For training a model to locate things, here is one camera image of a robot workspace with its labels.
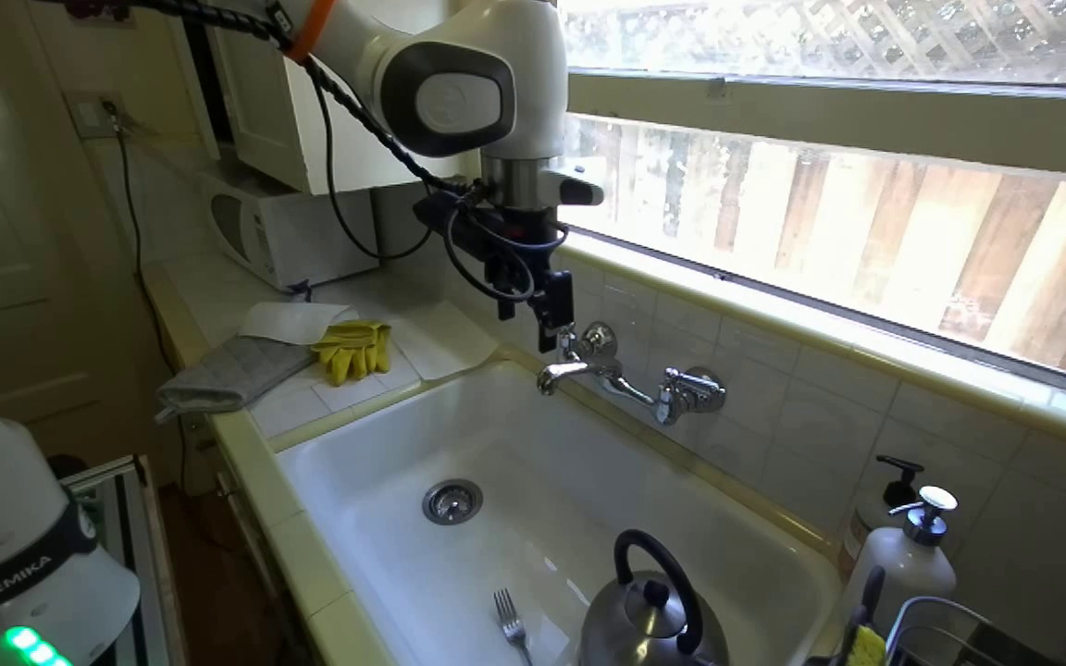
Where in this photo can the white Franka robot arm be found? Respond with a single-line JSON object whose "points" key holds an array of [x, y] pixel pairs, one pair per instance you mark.
{"points": [[16, 520]]}

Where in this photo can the white microwave oven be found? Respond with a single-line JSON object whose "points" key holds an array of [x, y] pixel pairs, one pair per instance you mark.
{"points": [[305, 235]]}

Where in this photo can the dark soap dispenser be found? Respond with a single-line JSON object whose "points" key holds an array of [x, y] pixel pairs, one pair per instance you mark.
{"points": [[894, 483]]}

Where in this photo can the wall power outlet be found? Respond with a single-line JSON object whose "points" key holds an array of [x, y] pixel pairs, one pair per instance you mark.
{"points": [[92, 111]]}

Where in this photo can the grey folded towel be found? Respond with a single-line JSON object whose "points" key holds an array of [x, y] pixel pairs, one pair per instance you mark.
{"points": [[232, 376]]}

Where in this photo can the metal fork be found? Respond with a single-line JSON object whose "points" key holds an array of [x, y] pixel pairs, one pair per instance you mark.
{"points": [[514, 624]]}

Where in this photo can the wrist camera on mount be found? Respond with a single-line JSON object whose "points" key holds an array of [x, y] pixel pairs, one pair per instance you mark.
{"points": [[575, 190]]}

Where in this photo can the dish rack with dishes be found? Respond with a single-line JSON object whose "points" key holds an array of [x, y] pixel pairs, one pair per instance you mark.
{"points": [[963, 632]]}

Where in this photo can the yellow rubber gloves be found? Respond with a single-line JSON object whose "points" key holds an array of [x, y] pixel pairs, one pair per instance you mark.
{"points": [[354, 353]]}

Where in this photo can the white soap dispenser bottle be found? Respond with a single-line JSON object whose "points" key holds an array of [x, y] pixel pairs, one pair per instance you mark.
{"points": [[907, 566]]}

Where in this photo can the cream window frame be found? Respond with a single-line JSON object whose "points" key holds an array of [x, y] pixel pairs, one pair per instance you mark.
{"points": [[829, 123]]}

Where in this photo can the white upper cabinet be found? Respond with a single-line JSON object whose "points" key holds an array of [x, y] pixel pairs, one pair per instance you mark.
{"points": [[277, 133]]}

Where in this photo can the metal sink drain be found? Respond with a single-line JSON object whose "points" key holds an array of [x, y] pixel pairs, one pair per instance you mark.
{"points": [[454, 501]]}

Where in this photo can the yellow dish brush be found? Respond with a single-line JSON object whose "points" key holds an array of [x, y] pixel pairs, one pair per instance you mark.
{"points": [[866, 632]]}

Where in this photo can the chrome faucet body with spout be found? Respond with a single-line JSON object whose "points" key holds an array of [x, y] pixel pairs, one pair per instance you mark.
{"points": [[611, 383]]}

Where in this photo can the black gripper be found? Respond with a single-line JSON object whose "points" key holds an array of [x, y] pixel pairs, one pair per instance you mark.
{"points": [[520, 246]]}

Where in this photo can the white ceramic sink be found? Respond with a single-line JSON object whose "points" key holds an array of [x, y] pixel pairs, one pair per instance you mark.
{"points": [[533, 540]]}

